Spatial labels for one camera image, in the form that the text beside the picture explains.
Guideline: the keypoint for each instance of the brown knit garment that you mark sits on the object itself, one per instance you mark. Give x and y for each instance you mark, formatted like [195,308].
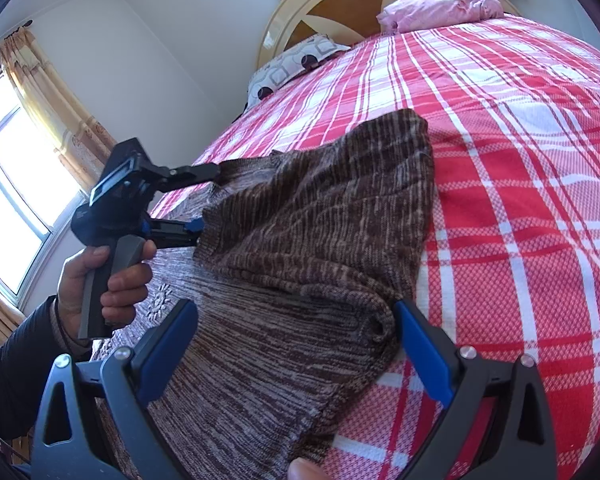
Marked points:
[290,220]

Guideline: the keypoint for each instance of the dark curtain rod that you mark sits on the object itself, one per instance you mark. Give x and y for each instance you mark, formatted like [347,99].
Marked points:
[10,35]

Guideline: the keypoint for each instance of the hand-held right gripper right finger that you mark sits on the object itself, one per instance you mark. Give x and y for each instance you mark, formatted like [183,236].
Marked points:
[425,355]

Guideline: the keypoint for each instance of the round wooden headboard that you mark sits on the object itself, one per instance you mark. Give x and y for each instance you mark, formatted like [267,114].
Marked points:
[340,15]

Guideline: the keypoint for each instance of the red plaid blanket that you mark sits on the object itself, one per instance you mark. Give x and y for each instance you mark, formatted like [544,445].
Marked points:
[505,185]

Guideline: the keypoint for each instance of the pink pillow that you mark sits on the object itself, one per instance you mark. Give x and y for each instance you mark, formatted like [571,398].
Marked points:
[440,7]

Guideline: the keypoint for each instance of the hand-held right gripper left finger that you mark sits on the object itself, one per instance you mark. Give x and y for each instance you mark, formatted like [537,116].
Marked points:
[170,342]

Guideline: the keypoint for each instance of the person's left hand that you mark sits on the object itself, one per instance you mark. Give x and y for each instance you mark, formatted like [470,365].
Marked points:
[75,290]

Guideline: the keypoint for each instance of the grey patterned pillow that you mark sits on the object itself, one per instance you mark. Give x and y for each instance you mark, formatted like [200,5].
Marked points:
[290,62]

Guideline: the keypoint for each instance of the person's right hand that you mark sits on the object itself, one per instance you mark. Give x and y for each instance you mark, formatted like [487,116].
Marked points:
[305,471]

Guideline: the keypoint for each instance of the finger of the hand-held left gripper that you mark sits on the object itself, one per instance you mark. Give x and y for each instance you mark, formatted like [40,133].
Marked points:
[190,172]
[180,230]

